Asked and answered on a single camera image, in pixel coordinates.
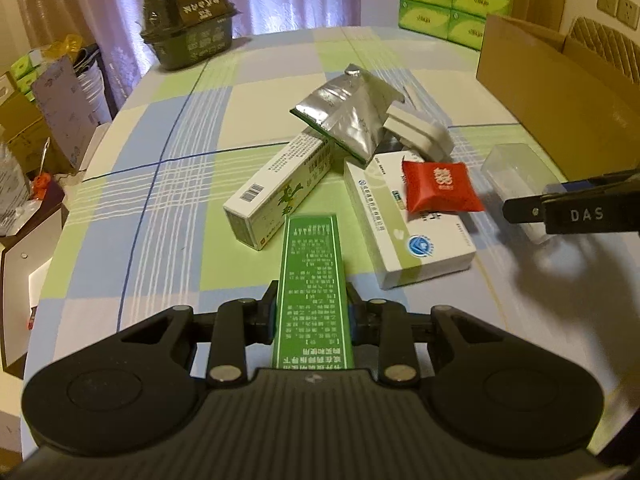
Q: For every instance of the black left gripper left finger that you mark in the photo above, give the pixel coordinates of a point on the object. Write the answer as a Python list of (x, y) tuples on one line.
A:
[(240, 323)]

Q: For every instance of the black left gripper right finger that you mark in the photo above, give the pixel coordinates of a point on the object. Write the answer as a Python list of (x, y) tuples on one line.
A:
[(386, 325)]

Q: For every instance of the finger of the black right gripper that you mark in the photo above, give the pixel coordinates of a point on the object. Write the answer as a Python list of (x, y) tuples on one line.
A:
[(528, 209)]

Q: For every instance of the clear plastic container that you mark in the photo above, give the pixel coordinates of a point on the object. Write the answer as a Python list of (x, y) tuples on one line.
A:
[(514, 170)]

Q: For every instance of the green medicine box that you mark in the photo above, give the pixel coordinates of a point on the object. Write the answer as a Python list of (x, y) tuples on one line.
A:
[(312, 320)]

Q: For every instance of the white blue medicine box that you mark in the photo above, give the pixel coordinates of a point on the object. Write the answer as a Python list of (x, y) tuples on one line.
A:
[(404, 248)]

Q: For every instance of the red candy packet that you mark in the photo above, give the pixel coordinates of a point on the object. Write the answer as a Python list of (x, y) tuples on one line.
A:
[(439, 187)]

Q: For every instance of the long white green box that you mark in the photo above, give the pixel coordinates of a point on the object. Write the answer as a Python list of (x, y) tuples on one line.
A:
[(260, 206)]

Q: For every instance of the white square plug device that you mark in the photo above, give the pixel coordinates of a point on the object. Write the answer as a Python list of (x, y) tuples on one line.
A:
[(419, 132)]

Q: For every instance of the side clutter boxes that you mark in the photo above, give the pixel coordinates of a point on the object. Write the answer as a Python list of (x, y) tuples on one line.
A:
[(32, 210)]

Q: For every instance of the brown cardboard box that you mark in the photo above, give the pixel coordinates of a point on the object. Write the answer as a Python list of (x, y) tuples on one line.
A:
[(580, 107)]

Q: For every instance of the checked tablecloth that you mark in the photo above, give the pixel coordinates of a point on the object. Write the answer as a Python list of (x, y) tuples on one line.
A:
[(149, 223)]

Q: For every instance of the wicker chair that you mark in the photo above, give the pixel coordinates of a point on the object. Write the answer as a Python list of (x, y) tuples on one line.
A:
[(610, 44)]

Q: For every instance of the silver foil pouch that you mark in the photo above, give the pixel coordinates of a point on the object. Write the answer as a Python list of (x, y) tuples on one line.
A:
[(350, 110)]

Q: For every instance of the purple grey cardboard sheet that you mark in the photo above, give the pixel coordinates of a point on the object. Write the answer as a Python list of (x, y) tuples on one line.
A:
[(67, 112)]

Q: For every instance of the dark green noodle bowl pack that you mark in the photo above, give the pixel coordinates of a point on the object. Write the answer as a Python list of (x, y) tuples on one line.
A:
[(182, 33)]

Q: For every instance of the wall socket plates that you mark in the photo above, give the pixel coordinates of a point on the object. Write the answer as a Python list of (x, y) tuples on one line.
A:
[(625, 11)]

